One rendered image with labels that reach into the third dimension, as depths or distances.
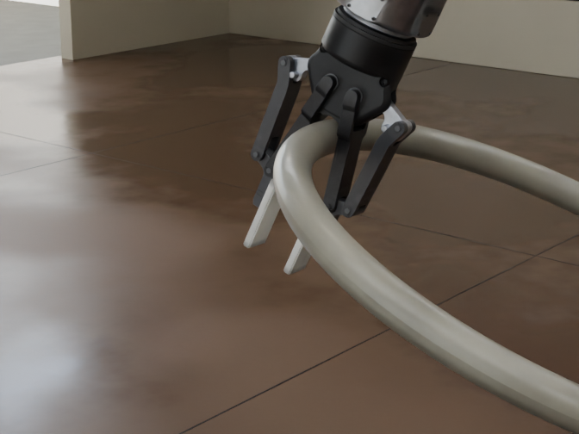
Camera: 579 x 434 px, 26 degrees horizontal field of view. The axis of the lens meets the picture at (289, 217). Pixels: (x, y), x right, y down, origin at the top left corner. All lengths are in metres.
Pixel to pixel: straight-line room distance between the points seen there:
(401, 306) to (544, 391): 0.10
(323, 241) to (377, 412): 2.59
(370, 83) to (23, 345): 2.97
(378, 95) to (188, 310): 3.13
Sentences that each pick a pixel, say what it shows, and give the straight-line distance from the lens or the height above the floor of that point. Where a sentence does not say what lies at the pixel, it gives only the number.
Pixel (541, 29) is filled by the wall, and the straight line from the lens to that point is 8.36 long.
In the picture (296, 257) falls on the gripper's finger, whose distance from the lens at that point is 1.11.
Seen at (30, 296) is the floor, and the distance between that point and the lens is 4.34.
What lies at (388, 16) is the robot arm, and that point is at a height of 1.36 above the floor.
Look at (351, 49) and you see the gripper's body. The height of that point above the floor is 1.33.
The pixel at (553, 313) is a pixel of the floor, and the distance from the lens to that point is 4.20.
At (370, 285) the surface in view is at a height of 1.21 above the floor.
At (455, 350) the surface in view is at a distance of 0.81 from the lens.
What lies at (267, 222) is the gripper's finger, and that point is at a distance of 1.13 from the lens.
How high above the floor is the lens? 1.50
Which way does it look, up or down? 17 degrees down
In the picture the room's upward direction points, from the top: straight up
